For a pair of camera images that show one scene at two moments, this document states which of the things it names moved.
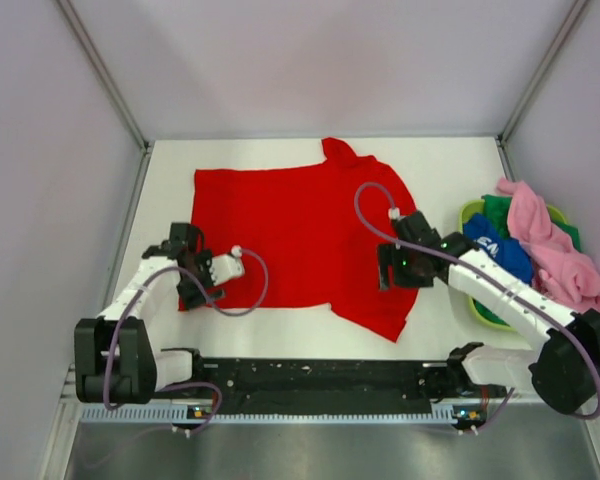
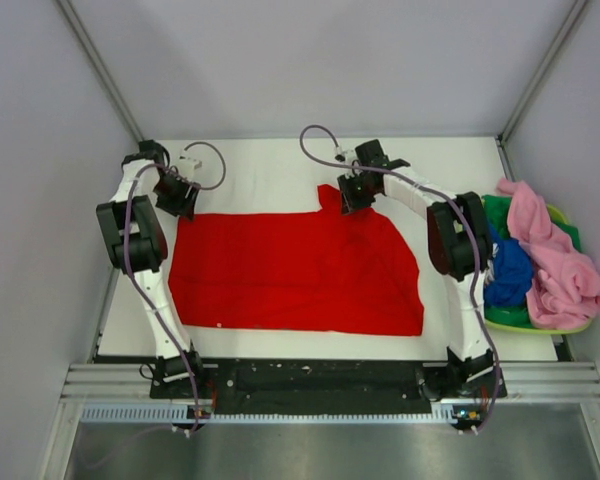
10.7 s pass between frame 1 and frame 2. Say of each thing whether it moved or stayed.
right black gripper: moved
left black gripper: moved
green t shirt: stayed
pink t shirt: stayed
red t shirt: moved
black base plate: stayed
